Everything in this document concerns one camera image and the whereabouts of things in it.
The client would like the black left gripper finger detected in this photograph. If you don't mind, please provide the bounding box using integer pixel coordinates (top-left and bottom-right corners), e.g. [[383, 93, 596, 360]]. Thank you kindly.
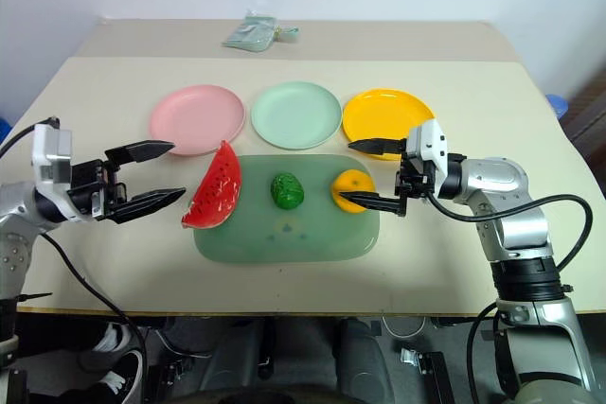
[[104, 139, 176, 174], [105, 187, 187, 226]]

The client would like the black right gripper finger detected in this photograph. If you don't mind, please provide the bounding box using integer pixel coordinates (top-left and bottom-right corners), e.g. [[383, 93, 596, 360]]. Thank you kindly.
[[334, 189, 409, 219], [347, 137, 409, 157]]

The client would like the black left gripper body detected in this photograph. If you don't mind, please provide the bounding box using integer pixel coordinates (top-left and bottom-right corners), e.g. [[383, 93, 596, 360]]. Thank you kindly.
[[65, 156, 130, 224]]

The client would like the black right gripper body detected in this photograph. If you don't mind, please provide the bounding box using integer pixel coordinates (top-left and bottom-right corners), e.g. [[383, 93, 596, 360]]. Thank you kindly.
[[394, 156, 437, 201]]

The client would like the orange fruit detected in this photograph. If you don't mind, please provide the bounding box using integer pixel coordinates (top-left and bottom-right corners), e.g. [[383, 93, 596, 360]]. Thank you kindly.
[[330, 168, 377, 215]]

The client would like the yellow plate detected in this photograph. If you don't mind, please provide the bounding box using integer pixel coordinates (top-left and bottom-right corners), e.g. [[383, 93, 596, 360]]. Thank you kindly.
[[342, 87, 437, 162]]

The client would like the pink plate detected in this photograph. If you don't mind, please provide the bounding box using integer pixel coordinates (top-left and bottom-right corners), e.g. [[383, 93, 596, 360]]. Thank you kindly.
[[149, 83, 246, 158]]

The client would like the mint green plate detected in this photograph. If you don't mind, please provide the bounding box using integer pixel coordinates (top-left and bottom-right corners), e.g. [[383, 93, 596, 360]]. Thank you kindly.
[[250, 80, 343, 150]]

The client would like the green vegetable toy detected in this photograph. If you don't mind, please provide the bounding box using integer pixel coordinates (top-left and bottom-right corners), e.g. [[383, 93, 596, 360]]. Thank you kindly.
[[269, 172, 306, 211]]

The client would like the red watermelon slice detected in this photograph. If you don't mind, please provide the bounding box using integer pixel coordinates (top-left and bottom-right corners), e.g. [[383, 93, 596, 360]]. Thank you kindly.
[[180, 139, 244, 231]]

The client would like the green rectangular tray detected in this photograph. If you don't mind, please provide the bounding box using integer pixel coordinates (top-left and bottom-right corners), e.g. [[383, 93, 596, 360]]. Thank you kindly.
[[190, 152, 383, 265]]

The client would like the black and white sneaker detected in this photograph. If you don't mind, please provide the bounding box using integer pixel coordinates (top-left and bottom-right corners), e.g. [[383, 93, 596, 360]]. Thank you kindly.
[[77, 320, 134, 373], [97, 349, 146, 399]]

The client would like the dark grey rounded shape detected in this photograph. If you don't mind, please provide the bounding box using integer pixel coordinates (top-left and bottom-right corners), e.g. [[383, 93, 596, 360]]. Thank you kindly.
[[330, 318, 395, 401]]

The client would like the clear bag with green contents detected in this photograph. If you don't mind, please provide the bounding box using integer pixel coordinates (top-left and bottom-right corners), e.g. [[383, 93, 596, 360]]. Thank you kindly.
[[222, 9, 281, 53]]

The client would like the dark brown wooden furniture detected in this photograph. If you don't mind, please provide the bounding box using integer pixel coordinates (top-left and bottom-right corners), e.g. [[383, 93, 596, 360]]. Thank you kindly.
[[564, 69, 606, 160]]

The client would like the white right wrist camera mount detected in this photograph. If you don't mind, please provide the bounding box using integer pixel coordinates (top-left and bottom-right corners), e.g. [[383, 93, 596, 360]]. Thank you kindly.
[[404, 118, 449, 187]]

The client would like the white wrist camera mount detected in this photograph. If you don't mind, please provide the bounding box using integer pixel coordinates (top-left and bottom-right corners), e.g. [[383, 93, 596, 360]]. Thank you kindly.
[[404, 118, 449, 187], [29, 123, 103, 223]]

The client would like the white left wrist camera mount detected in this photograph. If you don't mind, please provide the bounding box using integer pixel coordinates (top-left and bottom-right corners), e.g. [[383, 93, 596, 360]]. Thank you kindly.
[[29, 123, 103, 223]]

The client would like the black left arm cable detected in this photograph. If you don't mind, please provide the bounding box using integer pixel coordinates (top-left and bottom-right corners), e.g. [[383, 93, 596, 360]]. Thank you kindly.
[[0, 115, 149, 396]]

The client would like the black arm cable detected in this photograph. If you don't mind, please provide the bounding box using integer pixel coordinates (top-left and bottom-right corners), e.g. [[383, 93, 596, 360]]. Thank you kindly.
[[0, 115, 149, 396], [419, 190, 596, 398]]

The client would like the white cable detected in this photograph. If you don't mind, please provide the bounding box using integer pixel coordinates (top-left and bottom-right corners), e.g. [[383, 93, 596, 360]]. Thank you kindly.
[[380, 315, 428, 340]]

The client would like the metal bracket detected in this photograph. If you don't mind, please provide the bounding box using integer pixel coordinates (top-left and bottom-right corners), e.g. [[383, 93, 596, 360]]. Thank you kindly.
[[145, 358, 196, 392], [399, 346, 447, 387]]

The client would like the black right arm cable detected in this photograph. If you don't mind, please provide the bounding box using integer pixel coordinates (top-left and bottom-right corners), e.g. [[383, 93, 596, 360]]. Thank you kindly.
[[419, 190, 596, 398]]

